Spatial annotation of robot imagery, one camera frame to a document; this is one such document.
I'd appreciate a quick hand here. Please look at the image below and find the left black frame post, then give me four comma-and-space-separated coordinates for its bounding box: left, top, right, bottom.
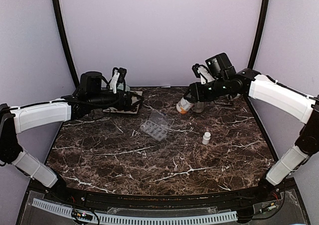
52, 0, 80, 87

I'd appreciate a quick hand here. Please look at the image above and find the white slotted cable duct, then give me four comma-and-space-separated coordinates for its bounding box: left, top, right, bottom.
31, 198, 238, 225

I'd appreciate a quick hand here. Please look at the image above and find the small white pill bottle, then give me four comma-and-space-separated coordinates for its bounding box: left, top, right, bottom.
202, 132, 211, 145

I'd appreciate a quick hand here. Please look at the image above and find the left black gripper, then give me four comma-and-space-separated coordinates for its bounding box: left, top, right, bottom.
89, 88, 144, 111

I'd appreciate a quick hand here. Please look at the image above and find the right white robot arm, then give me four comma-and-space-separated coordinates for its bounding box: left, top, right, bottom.
176, 52, 319, 202

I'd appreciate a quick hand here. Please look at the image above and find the beige ceramic mug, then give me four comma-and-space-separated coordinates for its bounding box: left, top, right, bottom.
191, 102, 204, 113

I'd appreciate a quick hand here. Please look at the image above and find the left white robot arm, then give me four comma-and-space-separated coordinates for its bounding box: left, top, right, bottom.
0, 67, 144, 203

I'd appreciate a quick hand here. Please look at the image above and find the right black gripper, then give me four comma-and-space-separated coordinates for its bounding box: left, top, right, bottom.
184, 77, 229, 103

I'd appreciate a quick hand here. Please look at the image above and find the black frame post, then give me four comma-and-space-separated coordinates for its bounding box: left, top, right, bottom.
247, 0, 269, 69
52, 0, 80, 87

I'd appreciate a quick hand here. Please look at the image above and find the clear plastic pill organizer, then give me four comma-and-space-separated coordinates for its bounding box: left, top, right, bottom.
140, 111, 174, 141

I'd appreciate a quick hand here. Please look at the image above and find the floral square plate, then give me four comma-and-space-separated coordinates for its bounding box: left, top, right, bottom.
102, 90, 144, 114

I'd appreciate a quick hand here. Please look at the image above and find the right black frame post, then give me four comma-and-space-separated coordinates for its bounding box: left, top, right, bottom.
247, 0, 269, 69

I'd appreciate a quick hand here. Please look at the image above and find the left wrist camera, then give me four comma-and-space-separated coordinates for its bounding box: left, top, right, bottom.
109, 67, 127, 94

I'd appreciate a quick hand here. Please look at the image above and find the orange pill bottle grey cap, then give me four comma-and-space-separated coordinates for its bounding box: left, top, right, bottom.
176, 97, 194, 114

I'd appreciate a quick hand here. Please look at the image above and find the green ceramic bowl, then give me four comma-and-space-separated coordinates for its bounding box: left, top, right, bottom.
227, 94, 241, 100
117, 83, 131, 91

